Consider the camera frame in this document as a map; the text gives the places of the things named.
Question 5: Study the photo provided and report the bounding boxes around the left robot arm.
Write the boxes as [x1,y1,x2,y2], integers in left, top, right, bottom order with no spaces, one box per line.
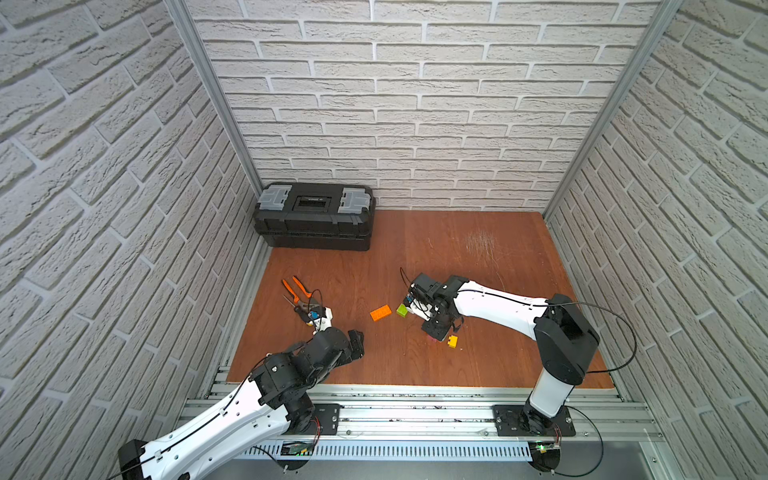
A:
[115,327,364,479]

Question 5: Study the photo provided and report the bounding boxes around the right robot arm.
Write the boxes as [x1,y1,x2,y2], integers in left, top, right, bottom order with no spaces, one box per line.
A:
[403,274,600,436]

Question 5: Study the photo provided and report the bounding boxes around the orange lego brick left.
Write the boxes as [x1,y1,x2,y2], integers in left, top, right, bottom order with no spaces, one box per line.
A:
[370,305,392,322]

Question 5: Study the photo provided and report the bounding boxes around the black plastic toolbox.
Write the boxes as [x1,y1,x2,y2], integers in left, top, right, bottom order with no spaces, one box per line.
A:
[254,182,376,251]

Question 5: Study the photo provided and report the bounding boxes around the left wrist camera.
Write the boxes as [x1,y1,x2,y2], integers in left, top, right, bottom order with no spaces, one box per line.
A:
[303,306,333,333]

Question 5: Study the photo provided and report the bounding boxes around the orange handled pliers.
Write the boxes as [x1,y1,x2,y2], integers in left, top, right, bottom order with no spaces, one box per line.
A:
[281,276,313,312]

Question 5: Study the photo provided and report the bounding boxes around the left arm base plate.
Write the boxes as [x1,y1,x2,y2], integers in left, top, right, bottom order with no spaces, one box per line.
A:
[284,403,342,436]

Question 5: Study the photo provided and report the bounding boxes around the aluminium rail frame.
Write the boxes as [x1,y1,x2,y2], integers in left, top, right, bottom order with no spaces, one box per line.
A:
[155,383,679,480]

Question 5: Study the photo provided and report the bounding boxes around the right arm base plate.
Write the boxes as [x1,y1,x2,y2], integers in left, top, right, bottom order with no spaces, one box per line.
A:
[491,404,576,437]

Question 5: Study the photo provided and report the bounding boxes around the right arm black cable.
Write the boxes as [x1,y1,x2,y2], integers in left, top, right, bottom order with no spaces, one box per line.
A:
[575,301,638,374]

